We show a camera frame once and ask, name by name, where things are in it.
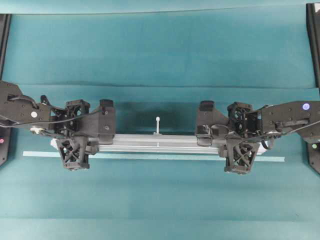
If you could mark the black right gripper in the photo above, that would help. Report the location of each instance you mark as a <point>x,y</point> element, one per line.
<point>244,123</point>

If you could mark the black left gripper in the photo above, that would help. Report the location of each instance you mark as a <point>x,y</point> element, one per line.
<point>74,120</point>

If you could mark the large silver metal rail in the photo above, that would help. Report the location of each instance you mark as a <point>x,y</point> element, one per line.
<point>157,144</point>

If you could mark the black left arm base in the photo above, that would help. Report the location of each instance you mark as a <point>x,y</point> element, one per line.
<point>5,134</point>

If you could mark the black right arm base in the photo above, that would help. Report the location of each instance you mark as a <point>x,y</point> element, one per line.
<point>313,150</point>

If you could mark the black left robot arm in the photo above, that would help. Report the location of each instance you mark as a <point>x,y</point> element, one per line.
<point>21,111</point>

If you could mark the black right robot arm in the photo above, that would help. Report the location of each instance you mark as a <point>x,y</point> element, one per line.
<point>301,117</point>

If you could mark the light green tape strip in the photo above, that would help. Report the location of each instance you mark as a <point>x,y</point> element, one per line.
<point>132,156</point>

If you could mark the teal green table cloth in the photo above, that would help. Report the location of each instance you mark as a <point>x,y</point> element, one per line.
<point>161,65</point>

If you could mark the middle white cable tie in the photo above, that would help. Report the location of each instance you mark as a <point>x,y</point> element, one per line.
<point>157,128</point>

